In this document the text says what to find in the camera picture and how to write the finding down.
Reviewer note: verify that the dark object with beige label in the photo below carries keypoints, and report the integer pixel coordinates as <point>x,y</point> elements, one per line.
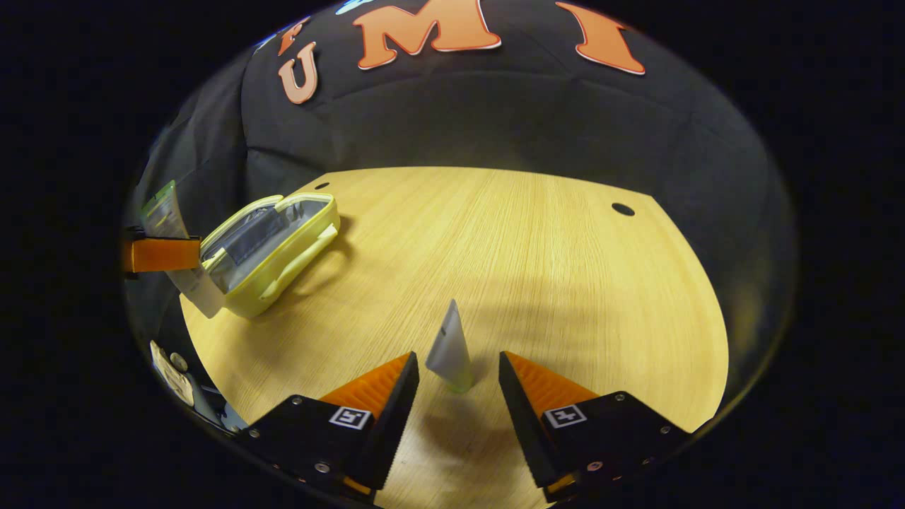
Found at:
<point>171,378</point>

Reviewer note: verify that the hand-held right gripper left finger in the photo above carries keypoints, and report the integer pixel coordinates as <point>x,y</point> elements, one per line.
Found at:
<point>385,417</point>

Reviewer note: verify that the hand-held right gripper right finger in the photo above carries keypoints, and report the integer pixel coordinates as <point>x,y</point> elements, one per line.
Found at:
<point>527,417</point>

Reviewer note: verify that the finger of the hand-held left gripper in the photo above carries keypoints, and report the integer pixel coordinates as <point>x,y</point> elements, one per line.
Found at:
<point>162,254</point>

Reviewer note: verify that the green tube with white cap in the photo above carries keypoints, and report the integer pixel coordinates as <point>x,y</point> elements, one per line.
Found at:
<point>451,346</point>

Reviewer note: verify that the pale yellow suitcase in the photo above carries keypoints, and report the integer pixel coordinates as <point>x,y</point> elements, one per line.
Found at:
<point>272,247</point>

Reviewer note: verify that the white tube with green label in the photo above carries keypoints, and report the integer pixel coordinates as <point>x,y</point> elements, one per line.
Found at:
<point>164,212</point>

